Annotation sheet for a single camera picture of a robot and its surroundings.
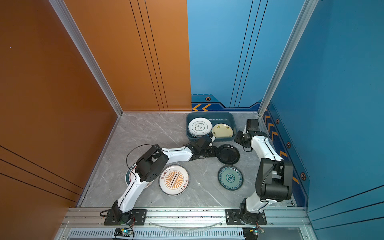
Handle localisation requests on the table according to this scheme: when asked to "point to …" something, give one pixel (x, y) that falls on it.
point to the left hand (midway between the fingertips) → (221, 151)
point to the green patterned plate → (230, 177)
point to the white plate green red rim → (130, 174)
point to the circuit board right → (252, 233)
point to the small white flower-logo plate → (199, 126)
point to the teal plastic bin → (215, 117)
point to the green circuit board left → (123, 232)
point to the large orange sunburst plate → (173, 179)
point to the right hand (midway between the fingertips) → (236, 138)
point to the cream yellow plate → (222, 130)
